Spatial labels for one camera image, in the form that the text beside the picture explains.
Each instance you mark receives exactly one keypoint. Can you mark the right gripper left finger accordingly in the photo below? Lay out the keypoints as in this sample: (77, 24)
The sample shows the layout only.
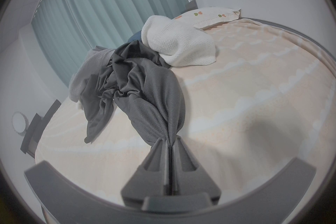
(153, 178)

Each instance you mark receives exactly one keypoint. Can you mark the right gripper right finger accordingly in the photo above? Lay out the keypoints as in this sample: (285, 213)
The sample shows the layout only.
(190, 178)

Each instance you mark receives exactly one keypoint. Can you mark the black garment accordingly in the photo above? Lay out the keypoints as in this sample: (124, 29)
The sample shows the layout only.
(147, 86)

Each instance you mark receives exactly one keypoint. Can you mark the bed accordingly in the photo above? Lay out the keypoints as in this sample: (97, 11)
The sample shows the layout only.
(249, 112)

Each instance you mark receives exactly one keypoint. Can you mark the light grey garment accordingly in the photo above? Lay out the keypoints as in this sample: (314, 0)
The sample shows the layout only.
(89, 68)

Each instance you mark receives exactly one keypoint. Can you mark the white knitted garment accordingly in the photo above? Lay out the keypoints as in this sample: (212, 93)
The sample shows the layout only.
(173, 41)

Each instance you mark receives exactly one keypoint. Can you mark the dark blue garment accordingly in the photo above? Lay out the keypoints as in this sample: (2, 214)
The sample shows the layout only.
(136, 37)

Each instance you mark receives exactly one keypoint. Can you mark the white printed pillow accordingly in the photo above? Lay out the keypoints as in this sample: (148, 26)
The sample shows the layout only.
(207, 16)

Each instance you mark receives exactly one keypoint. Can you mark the blue-green curtain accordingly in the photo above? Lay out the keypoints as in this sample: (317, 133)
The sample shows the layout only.
(105, 12)

